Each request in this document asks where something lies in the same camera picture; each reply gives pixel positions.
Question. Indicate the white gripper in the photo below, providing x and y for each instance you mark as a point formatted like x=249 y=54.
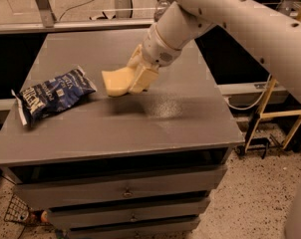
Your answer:
x=155 y=51

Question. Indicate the yellow sponge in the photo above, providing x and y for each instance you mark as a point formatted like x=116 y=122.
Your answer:
x=117 y=82

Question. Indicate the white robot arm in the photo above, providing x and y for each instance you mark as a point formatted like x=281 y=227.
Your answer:
x=270 y=37

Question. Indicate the blue chip bag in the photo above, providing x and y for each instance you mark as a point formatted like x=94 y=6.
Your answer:
x=53 y=96

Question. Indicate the clear plastic water bottle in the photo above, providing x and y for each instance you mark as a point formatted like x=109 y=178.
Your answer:
x=160 y=8

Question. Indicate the grey drawer cabinet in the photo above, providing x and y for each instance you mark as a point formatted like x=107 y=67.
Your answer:
x=181 y=121

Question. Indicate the middle grey drawer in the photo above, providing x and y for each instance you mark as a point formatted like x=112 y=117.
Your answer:
x=129 y=213

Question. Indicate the grey drawer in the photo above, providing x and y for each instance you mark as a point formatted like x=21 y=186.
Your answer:
x=120 y=186
x=129 y=213
x=137 y=229

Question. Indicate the top grey drawer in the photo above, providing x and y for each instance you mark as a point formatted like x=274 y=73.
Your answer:
x=120 y=186

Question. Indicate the bottom grey drawer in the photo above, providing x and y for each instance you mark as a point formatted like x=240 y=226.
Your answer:
x=137 y=229

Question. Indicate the metal rail frame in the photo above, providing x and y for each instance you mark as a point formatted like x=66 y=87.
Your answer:
x=60 y=27

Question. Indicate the yellow wooden frame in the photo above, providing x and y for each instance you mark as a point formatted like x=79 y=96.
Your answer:
x=261 y=114

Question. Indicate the wire mesh basket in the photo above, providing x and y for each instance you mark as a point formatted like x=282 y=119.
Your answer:
x=18 y=211

